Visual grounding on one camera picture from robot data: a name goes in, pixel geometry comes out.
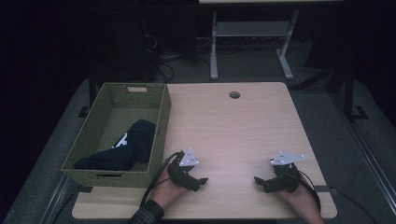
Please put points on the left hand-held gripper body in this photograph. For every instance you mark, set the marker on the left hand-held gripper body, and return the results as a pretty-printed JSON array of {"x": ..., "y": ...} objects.
[{"x": 180, "y": 174}]

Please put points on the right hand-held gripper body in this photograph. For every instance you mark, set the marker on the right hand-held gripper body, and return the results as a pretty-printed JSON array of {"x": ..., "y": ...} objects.
[{"x": 288, "y": 179}]

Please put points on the green woven basket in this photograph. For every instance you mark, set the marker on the green woven basket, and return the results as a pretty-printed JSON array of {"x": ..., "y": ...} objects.
[{"x": 130, "y": 180}]

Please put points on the dark navy garment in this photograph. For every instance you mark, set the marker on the dark navy garment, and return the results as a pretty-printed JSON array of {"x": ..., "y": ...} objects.
[{"x": 124, "y": 155}]

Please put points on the person's right hand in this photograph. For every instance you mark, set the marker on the person's right hand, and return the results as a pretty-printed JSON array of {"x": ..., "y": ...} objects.
[{"x": 303, "y": 199}]

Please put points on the black metal stand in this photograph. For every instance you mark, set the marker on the black metal stand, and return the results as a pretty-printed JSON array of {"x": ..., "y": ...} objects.
[
  {"x": 349, "y": 93},
  {"x": 92, "y": 93}
]

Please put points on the black table bracket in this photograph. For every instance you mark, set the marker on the black table bracket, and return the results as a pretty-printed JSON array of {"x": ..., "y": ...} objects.
[{"x": 322, "y": 188}]

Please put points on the grey metal rail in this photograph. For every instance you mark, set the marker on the grey metal rail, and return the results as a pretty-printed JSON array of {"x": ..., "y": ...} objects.
[
  {"x": 57, "y": 196},
  {"x": 367, "y": 152}
]

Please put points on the white metal desk frame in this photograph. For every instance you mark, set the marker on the white metal desk frame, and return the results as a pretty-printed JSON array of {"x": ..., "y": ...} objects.
[{"x": 249, "y": 29}]

